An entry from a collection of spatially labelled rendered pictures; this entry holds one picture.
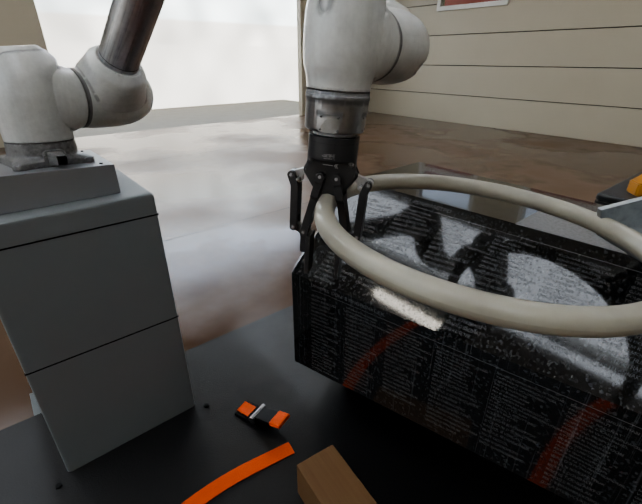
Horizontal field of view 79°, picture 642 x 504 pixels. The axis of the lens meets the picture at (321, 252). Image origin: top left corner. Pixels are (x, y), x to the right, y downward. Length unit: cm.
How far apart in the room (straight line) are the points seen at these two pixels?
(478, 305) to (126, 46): 103
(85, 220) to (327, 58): 77
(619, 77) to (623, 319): 686
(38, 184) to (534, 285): 113
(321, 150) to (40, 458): 134
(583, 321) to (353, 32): 40
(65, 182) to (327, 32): 81
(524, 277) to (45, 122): 115
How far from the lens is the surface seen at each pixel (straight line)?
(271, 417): 142
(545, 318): 42
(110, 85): 124
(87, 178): 117
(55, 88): 121
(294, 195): 63
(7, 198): 116
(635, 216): 81
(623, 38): 729
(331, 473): 120
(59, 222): 112
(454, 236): 96
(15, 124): 121
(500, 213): 100
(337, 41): 54
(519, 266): 90
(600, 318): 45
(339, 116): 56
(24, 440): 170
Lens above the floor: 112
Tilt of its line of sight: 26 degrees down
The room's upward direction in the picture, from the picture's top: straight up
